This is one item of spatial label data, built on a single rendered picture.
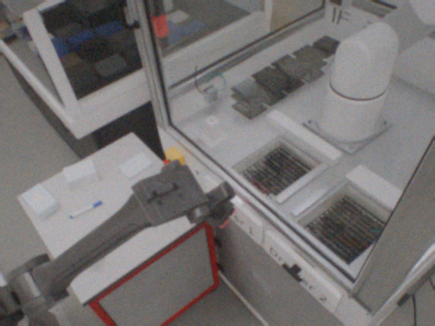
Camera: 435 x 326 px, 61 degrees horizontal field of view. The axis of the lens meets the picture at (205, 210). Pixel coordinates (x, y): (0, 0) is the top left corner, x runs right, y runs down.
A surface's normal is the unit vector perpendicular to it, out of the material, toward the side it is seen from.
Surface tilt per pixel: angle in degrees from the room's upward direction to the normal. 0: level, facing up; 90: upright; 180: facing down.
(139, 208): 49
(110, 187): 0
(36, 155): 0
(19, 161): 0
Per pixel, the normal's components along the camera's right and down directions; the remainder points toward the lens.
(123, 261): -0.08, -0.59
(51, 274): -0.42, 0.16
